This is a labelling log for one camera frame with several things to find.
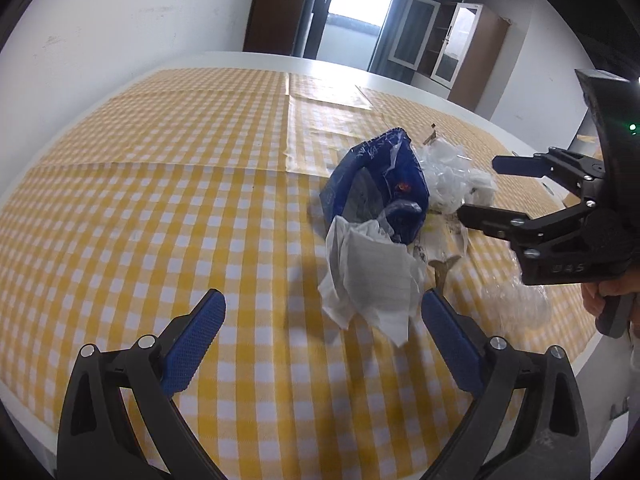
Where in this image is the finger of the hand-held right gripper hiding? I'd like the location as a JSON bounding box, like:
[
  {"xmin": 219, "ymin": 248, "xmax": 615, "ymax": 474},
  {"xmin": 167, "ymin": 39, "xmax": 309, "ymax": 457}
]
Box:
[
  {"xmin": 492, "ymin": 147, "xmax": 608, "ymax": 196},
  {"xmin": 457, "ymin": 199, "xmax": 599, "ymax": 261}
]

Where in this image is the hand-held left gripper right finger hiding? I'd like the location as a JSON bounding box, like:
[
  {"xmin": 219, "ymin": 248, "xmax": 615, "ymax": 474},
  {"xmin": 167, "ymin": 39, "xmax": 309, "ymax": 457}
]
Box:
[{"xmin": 421, "ymin": 290, "xmax": 592, "ymax": 480}]

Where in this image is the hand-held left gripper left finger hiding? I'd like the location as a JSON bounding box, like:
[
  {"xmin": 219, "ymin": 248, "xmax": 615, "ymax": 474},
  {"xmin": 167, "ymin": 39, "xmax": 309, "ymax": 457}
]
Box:
[{"xmin": 56, "ymin": 289, "xmax": 236, "ymax": 480}]

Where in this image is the clear plastic wrap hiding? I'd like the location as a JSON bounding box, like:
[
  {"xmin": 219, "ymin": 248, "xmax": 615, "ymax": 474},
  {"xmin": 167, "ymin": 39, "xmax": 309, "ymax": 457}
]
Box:
[{"xmin": 412, "ymin": 140, "xmax": 473, "ymax": 216}]

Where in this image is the brown paper scrap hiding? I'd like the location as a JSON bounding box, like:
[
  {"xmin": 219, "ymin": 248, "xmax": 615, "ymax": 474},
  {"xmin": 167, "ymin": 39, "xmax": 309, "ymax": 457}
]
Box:
[{"xmin": 431, "ymin": 256, "xmax": 463, "ymax": 291}]

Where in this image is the clear plastic bag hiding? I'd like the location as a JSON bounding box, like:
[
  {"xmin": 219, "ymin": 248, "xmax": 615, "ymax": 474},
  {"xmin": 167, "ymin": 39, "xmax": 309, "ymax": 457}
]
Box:
[{"xmin": 481, "ymin": 252, "xmax": 552, "ymax": 337}]

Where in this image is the white lined paper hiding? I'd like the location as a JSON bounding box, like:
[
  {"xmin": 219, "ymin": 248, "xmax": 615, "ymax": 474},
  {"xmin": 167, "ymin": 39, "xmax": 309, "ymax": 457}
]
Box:
[{"xmin": 318, "ymin": 215, "xmax": 427, "ymax": 347}]

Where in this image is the blue plastic bag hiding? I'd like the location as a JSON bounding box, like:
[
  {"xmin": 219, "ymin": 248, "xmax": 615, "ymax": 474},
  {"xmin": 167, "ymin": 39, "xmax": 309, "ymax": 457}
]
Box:
[{"xmin": 319, "ymin": 127, "xmax": 431, "ymax": 246}]

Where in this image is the person's right hand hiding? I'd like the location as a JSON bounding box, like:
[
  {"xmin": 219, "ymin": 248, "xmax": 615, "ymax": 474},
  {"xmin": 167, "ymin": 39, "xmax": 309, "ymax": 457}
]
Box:
[{"xmin": 582, "ymin": 266, "xmax": 640, "ymax": 317}]

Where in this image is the brown cardboard box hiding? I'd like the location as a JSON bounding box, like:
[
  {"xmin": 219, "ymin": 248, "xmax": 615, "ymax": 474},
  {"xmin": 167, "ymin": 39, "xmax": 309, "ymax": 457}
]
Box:
[{"xmin": 575, "ymin": 132, "xmax": 601, "ymax": 157}]

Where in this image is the wooden cabinet with glass doors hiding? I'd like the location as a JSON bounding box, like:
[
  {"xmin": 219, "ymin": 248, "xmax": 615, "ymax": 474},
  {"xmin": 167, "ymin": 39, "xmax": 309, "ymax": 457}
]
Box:
[{"xmin": 387, "ymin": 0, "xmax": 511, "ymax": 111}]

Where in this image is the yellow checked tablecloth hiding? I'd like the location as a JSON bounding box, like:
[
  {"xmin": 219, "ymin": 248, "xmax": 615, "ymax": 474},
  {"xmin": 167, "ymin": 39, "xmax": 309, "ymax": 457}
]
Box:
[{"xmin": 0, "ymin": 67, "xmax": 608, "ymax": 428}]

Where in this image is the clear plastic sheet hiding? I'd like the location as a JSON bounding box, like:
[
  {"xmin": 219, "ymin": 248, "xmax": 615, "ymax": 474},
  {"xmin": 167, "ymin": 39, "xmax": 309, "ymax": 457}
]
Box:
[{"xmin": 288, "ymin": 72, "xmax": 374, "ymax": 112}]

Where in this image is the dark balcony door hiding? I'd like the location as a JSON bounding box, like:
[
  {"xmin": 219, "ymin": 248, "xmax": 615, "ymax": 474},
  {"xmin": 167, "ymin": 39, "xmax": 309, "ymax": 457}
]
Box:
[{"xmin": 292, "ymin": 0, "xmax": 346, "ymax": 59}]

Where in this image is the brown wooden wardrobe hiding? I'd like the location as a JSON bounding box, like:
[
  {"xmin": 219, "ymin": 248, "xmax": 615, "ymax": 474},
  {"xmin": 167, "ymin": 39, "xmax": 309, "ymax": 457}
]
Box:
[{"xmin": 243, "ymin": 0, "xmax": 321, "ymax": 56}]

